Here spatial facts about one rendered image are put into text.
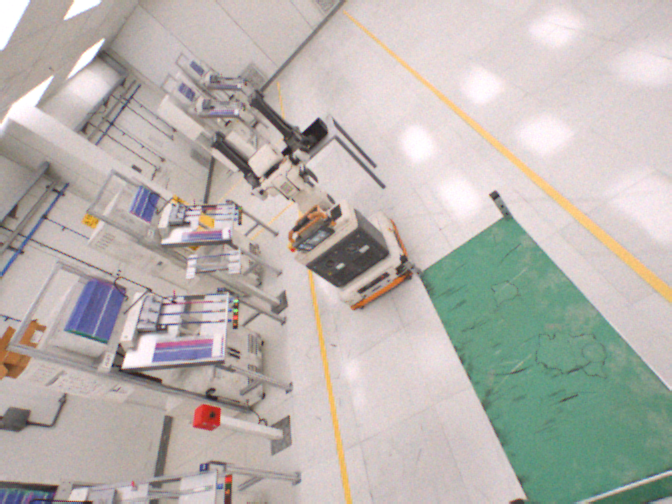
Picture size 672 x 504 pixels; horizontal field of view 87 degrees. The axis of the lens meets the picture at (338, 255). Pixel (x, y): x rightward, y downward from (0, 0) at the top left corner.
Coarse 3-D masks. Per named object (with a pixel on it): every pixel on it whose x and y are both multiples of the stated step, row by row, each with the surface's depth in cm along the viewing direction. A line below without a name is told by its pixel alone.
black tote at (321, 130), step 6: (318, 120) 334; (312, 126) 337; (318, 126) 321; (324, 126) 327; (306, 132) 340; (312, 132) 324; (318, 132) 325; (324, 132) 325; (318, 138) 329; (300, 144) 330; (312, 144) 332; (288, 150) 351
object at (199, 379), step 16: (240, 336) 345; (256, 336) 363; (240, 352) 332; (256, 352) 349; (176, 368) 336; (192, 368) 316; (208, 368) 298; (256, 368) 336; (176, 384) 320; (192, 384) 302; (208, 384) 289; (224, 384) 296; (240, 384) 309; (176, 400) 307; (192, 400) 302; (224, 400) 311; (240, 400) 316; (256, 400) 321; (176, 416) 315; (192, 416) 320
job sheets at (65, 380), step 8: (56, 376) 247; (64, 376) 248; (72, 376) 250; (80, 376) 252; (48, 384) 251; (56, 384) 253; (64, 384) 254; (72, 384) 255; (80, 384) 257; (88, 384) 259; (96, 384) 261; (104, 384) 262; (80, 392) 265; (88, 392) 267; (96, 392) 268; (120, 392) 274; (128, 392) 276
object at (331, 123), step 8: (328, 120) 341; (328, 128) 331; (328, 136) 323; (336, 136) 317; (344, 136) 362; (320, 144) 326; (344, 144) 324; (352, 144) 370; (312, 152) 329; (352, 152) 331; (360, 152) 377; (360, 160) 338; (368, 160) 386; (368, 168) 345; (376, 176) 355; (312, 184) 397; (384, 184) 365
